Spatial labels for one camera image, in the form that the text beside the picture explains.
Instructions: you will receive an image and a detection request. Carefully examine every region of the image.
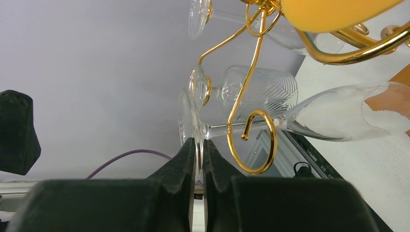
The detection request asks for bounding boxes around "gold rack with wooden base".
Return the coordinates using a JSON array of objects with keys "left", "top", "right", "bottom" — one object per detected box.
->
[{"left": 180, "top": 0, "right": 410, "bottom": 174}]

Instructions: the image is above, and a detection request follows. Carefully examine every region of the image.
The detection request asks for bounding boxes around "clear champagne flute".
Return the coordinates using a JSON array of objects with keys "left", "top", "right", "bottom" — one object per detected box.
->
[{"left": 178, "top": 82, "right": 410, "bottom": 179}]

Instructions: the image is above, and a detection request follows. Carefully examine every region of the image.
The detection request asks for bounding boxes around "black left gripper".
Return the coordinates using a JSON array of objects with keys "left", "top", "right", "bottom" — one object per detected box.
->
[{"left": 0, "top": 90, "right": 41, "bottom": 175}]

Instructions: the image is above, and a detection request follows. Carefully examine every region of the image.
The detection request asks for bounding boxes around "clear etched goblet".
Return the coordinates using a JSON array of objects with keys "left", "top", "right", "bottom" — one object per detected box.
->
[{"left": 189, "top": 65, "right": 298, "bottom": 122}]

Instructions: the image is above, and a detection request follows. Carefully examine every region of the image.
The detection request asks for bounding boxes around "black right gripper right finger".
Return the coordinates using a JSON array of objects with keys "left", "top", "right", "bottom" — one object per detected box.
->
[{"left": 204, "top": 140, "right": 378, "bottom": 232}]

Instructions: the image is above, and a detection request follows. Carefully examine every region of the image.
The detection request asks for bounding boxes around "clear glass on gold rack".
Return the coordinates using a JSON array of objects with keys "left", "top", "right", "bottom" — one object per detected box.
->
[{"left": 188, "top": 0, "right": 345, "bottom": 56}]

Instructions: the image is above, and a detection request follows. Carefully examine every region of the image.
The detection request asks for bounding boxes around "yellow wine glass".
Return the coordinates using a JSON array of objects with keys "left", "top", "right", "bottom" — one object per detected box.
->
[{"left": 281, "top": 0, "right": 402, "bottom": 33}]

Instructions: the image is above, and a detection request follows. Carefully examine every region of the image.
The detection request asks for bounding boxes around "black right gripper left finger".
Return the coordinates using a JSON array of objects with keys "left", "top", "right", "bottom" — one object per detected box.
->
[{"left": 6, "top": 138, "right": 196, "bottom": 232}]

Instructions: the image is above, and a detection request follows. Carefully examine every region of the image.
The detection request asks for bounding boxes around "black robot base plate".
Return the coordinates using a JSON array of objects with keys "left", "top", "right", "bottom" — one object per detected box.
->
[{"left": 281, "top": 131, "right": 395, "bottom": 232}]

